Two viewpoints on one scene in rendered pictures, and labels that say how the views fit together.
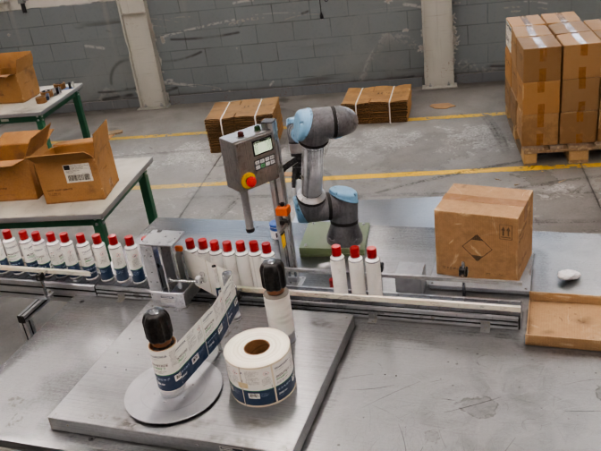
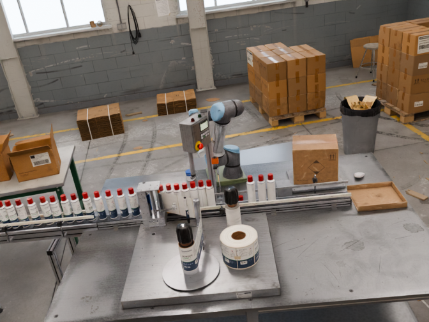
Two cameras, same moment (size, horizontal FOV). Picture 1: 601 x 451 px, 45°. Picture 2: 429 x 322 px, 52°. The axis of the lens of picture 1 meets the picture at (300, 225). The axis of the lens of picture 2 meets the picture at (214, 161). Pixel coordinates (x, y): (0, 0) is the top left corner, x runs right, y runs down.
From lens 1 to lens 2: 0.87 m
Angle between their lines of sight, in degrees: 17
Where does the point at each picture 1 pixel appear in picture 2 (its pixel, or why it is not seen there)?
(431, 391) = (327, 243)
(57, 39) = not seen: outside the picture
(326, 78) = (139, 89)
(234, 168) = (191, 140)
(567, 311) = (368, 192)
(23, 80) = not seen: outside the picture
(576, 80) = (294, 78)
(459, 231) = (306, 160)
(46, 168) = (18, 159)
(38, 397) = (100, 293)
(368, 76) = (164, 86)
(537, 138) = (277, 111)
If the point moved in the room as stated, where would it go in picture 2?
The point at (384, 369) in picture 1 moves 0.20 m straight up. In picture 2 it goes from (295, 236) to (294, 208)
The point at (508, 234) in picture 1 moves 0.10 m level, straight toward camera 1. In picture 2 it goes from (333, 158) to (338, 164)
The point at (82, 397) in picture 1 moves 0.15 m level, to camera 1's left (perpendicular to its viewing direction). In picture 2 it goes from (136, 285) to (107, 296)
